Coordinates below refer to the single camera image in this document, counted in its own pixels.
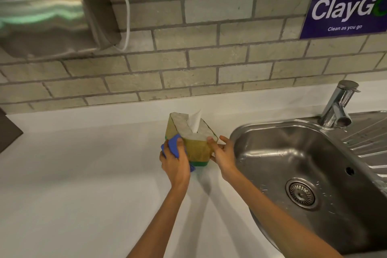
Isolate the person's right hand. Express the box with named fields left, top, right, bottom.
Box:
left=206, top=136, right=239, bottom=182

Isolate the person's left hand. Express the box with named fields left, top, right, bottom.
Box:
left=159, top=138, right=191, bottom=189

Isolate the blue cleaning cloth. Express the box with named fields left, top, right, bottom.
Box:
left=161, top=134, right=196, bottom=173

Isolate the tan tissue box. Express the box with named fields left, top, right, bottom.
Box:
left=165, top=112, right=219, bottom=167

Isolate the person's left forearm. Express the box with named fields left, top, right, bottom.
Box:
left=127, top=176, right=189, bottom=258

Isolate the person's right forearm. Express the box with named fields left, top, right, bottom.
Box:
left=224, top=168, right=343, bottom=258

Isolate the white tissue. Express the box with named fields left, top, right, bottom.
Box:
left=186, top=110, right=202, bottom=133

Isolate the sink drain strainer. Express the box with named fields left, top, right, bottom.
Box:
left=285, top=178, right=319, bottom=209

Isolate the stainless steel sink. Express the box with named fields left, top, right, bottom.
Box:
left=229, top=110, right=387, bottom=256

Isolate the chrome faucet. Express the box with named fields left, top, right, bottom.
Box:
left=317, top=80, right=361, bottom=129

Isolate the dark grey object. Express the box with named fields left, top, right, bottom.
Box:
left=0, top=108, right=24, bottom=154

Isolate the stainless steel hand dryer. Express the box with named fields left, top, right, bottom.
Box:
left=0, top=0, right=122, bottom=61

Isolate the white power cable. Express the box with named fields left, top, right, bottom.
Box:
left=65, top=0, right=131, bottom=53

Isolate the purple wall sign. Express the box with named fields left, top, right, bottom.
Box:
left=299, top=0, right=387, bottom=40

